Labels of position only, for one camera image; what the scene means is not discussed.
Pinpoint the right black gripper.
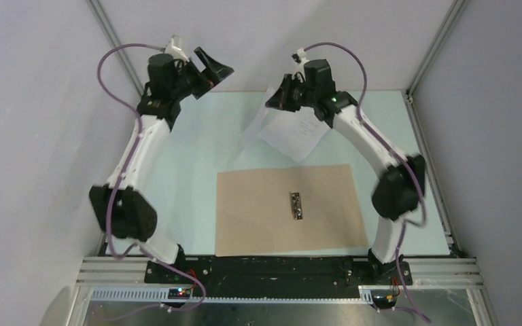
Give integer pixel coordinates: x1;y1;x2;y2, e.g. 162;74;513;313
265;74;317;113

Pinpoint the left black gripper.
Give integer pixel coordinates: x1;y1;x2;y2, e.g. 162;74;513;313
171;49;234;102

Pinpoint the brown cardboard folder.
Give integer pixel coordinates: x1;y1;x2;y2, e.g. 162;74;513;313
215;164;369;257

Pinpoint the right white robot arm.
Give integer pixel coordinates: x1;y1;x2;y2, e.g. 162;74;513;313
265;57;426;284

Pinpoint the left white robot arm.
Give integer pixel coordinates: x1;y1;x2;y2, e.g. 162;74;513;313
89;46;234;283

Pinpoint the metal folder clip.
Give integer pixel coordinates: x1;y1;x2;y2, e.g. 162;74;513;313
290;192;303;220

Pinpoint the printed white paper sheet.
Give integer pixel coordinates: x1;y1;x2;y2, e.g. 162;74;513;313
258;107;330;163

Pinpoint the left circuit board with LEDs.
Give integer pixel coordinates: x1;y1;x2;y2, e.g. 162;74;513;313
167;287;192;300

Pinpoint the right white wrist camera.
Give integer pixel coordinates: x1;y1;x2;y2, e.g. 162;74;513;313
292;48;309;66

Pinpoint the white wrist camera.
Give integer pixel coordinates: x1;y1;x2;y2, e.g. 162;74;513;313
292;48;309;66
162;35;190;62

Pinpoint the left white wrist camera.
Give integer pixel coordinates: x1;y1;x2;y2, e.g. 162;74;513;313
162;35;190;62

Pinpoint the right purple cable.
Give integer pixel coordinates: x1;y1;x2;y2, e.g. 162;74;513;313
294;42;433;325

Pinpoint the purple cable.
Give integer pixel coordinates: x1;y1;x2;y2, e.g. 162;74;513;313
97;43;206;323
294;42;433;325

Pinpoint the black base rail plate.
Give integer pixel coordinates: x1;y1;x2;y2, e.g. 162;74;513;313
144;255;413;300

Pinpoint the right circuit board with wires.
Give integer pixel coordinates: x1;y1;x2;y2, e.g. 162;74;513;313
370;290;400;310

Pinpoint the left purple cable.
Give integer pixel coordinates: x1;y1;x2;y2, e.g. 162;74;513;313
97;43;206;323

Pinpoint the aluminium frame rail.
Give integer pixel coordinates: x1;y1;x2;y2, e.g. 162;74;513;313
75;257;149;287

